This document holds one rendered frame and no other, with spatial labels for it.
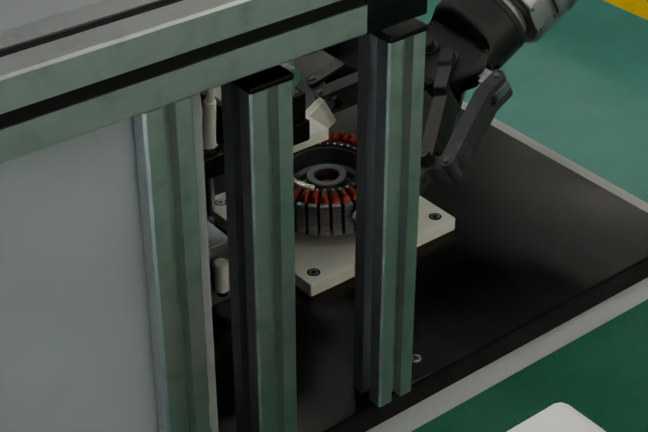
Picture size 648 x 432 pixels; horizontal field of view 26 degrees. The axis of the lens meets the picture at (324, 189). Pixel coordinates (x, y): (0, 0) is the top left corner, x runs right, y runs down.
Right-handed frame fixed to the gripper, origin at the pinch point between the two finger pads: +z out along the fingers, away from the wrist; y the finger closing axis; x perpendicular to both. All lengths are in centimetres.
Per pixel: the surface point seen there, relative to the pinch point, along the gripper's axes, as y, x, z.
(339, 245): 4.7, 1.2, 3.7
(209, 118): 3.2, -16.7, 5.7
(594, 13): -122, 156, -112
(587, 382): 25.9, 7.1, -0.2
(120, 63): 22.1, -40.3, 11.9
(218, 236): 3.0, -7.5, 10.5
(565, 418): 61, -54, 16
